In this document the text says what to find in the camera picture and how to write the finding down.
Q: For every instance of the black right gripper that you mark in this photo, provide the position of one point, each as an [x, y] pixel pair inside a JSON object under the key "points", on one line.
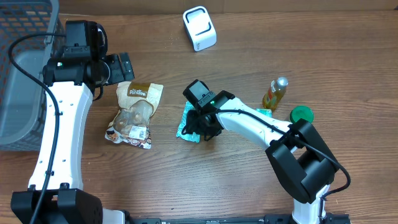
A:
{"points": [[194, 127]]}

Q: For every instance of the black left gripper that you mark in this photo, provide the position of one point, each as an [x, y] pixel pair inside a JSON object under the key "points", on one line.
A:
{"points": [[119, 75]]}

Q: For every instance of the teal wipes packet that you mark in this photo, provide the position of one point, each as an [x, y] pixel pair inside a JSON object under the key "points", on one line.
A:
{"points": [[187, 137]]}

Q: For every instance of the brown white snack bag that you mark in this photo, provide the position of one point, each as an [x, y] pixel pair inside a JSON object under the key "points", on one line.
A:
{"points": [[137, 104]]}

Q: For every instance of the small teal white box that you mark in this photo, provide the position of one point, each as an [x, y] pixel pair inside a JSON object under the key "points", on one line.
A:
{"points": [[266, 112]]}

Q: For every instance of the yellow oil bottle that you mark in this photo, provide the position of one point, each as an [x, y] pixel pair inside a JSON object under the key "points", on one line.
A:
{"points": [[275, 93]]}

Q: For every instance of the green lid white jar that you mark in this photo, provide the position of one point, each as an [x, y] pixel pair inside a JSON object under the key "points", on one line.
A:
{"points": [[301, 112]]}

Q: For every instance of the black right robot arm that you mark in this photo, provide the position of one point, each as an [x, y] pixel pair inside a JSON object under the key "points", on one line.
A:
{"points": [[301, 160]]}

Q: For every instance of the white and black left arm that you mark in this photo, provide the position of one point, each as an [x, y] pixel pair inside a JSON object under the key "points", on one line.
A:
{"points": [[72, 81]]}

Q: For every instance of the white barcode scanner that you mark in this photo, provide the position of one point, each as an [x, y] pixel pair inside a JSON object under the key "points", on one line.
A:
{"points": [[199, 28]]}

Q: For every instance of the dark grey plastic basket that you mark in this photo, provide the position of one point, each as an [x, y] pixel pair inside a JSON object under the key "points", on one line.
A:
{"points": [[23, 103]]}

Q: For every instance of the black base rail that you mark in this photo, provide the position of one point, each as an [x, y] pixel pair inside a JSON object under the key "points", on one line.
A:
{"points": [[267, 219]]}

